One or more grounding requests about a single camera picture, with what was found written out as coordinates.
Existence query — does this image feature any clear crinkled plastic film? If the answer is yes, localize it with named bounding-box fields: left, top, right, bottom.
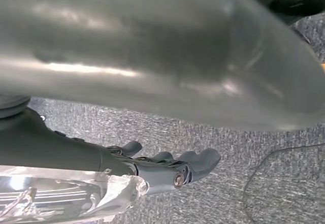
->
left=0, top=165, right=149, bottom=224

